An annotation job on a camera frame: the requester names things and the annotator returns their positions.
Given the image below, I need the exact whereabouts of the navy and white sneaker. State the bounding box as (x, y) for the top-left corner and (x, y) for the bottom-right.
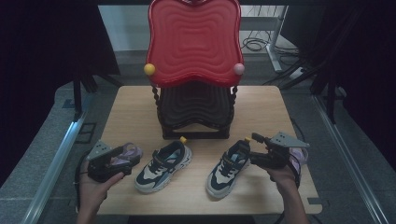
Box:
(205, 137), (252, 200)
(134, 136), (193, 194)

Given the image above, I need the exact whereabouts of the bundle of black floor cables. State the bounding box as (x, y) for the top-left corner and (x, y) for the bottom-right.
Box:
(241, 36), (301, 58)

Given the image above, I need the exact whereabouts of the aluminium rail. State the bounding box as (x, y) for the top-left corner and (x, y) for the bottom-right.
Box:
(21, 119), (86, 224)
(312, 93), (390, 224)

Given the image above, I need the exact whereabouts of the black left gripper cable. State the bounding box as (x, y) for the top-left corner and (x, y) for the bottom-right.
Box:
(74, 150), (92, 211)

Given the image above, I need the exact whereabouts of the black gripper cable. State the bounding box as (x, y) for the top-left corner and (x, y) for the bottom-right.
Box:
(274, 162), (304, 224)
(74, 150), (92, 211)

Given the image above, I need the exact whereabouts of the red and black shoe rack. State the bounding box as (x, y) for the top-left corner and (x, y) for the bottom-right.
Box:
(143, 0), (246, 140)

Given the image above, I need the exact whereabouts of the purple sandal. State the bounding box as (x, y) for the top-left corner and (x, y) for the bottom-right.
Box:
(110, 142), (144, 166)
(288, 147), (309, 175)

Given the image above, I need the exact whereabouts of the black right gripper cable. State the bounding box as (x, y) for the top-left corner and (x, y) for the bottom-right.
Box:
(274, 162), (304, 224)

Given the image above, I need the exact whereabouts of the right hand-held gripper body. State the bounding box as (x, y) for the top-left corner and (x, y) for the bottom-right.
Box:
(262, 132), (311, 171)

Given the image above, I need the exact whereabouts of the white metal desk frame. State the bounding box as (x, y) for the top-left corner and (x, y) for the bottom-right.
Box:
(240, 5), (290, 75)

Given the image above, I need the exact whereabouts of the dark curtain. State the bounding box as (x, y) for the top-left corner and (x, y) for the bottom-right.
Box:
(0, 0), (121, 188)
(279, 0), (396, 172)

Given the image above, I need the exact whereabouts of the person's left hand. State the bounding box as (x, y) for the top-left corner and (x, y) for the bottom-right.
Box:
(78, 161), (126, 213)

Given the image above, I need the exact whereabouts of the person's right hand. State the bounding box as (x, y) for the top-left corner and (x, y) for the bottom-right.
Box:
(262, 161), (299, 191)

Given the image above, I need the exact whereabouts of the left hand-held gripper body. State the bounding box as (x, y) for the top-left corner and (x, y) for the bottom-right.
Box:
(86, 140), (134, 184)

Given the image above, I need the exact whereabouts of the white power strip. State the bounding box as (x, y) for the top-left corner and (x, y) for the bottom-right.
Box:
(289, 66), (304, 79)

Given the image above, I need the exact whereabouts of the black metal stand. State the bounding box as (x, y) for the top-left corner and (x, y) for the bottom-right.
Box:
(262, 59), (347, 125)
(72, 69), (124, 123)

